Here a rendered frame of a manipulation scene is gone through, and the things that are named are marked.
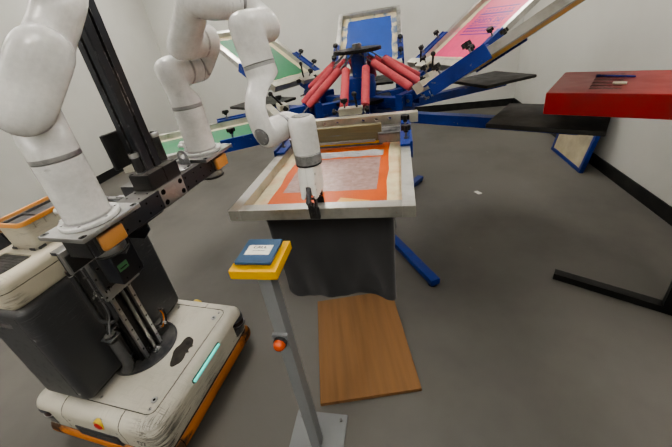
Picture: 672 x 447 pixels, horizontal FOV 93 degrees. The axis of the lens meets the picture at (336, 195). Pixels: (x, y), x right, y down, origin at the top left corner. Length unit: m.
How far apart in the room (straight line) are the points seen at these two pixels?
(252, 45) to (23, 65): 0.43
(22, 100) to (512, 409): 1.79
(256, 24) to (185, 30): 0.23
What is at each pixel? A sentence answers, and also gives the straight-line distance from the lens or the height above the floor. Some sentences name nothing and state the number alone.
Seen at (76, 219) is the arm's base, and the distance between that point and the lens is 0.92.
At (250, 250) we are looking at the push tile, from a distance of 0.89.
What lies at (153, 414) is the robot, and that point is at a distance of 1.61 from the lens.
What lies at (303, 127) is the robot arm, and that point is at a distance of 0.85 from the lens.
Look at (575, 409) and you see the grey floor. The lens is 1.81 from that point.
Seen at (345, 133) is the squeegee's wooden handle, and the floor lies 1.03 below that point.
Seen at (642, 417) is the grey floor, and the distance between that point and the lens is 1.89.
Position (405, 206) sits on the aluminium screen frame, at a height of 0.99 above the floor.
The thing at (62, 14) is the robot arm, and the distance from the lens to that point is 0.87.
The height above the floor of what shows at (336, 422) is 0.01.
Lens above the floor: 1.46
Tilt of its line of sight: 27 degrees down
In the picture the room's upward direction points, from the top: 9 degrees counter-clockwise
